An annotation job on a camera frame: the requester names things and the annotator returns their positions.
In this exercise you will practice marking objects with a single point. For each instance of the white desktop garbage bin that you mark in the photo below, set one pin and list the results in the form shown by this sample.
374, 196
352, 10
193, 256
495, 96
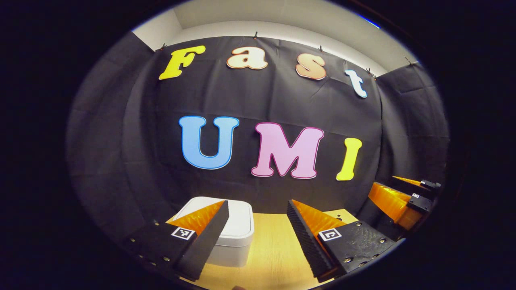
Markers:
238, 225

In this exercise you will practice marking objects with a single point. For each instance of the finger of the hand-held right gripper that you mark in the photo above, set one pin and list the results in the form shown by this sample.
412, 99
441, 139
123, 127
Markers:
411, 186
419, 203

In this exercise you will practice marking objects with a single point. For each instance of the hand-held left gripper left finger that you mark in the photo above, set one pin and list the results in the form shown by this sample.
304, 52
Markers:
207, 237

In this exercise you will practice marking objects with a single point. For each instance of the black backdrop cloth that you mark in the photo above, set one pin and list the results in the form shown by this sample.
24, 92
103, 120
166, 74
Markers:
242, 104

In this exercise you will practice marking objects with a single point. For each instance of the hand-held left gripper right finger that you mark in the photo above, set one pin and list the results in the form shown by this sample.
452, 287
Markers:
302, 241

